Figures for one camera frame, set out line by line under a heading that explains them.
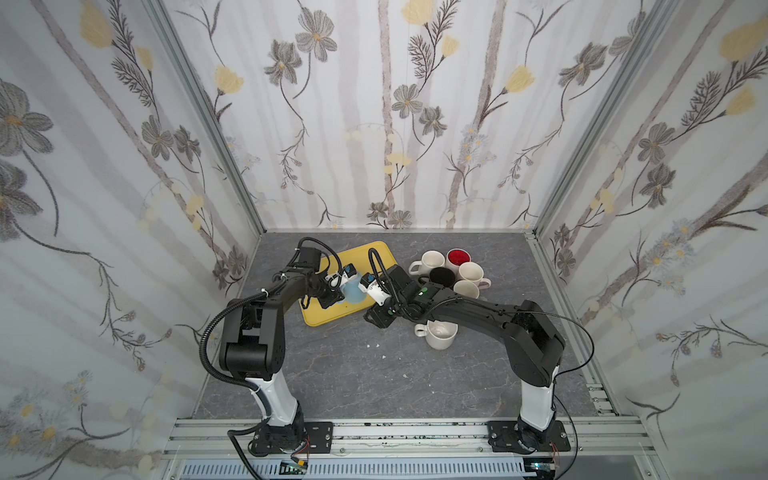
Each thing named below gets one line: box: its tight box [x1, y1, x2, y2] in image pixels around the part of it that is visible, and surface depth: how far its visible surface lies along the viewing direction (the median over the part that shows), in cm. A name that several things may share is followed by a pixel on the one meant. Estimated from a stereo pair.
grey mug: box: [453, 280, 480, 299], surface depth 95 cm
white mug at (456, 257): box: [445, 248, 472, 280], surface depth 106 cm
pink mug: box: [458, 261, 492, 290], surface depth 100 cm
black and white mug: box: [429, 267, 456, 288], surface depth 98 cm
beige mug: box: [414, 320, 459, 350], surface depth 88 cm
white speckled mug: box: [408, 250, 446, 276], surface depth 106 cm
